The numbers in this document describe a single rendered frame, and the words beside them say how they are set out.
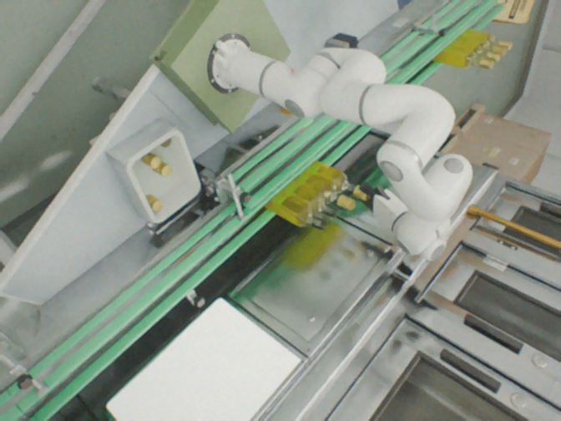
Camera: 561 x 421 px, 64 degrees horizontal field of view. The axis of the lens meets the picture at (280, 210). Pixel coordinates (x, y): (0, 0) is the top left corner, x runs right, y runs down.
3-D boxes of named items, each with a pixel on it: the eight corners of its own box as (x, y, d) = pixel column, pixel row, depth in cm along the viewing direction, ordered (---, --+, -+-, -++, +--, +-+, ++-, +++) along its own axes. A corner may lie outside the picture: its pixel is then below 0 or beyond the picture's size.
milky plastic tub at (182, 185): (137, 214, 126) (155, 227, 122) (104, 151, 111) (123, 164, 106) (184, 179, 134) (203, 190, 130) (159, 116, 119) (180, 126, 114)
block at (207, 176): (204, 197, 135) (220, 206, 132) (196, 174, 129) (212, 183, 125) (214, 190, 137) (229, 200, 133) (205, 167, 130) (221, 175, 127)
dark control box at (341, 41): (325, 62, 163) (345, 68, 159) (324, 41, 158) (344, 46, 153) (339, 52, 167) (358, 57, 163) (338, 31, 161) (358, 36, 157)
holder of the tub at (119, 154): (144, 225, 131) (159, 237, 126) (104, 151, 111) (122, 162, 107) (188, 191, 138) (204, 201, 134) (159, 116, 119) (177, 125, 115)
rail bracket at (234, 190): (222, 210, 133) (251, 229, 126) (208, 168, 121) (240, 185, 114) (229, 205, 134) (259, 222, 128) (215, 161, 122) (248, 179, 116)
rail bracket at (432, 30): (410, 32, 175) (442, 38, 167) (411, 12, 170) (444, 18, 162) (416, 27, 177) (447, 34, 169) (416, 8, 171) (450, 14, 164)
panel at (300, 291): (102, 411, 115) (184, 513, 97) (97, 406, 113) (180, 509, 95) (320, 205, 156) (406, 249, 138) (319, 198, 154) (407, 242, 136)
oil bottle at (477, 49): (428, 53, 194) (493, 68, 179) (430, 40, 190) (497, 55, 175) (435, 48, 196) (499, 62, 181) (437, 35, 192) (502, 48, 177)
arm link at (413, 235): (441, 172, 101) (425, 212, 120) (397, 205, 99) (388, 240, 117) (469, 197, 97) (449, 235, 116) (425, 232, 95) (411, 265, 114)
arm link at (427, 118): (345, 110, 85) (409, 123, 75) (386, 65, 89) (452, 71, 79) (367, 160, 94) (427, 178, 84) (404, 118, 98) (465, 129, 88)
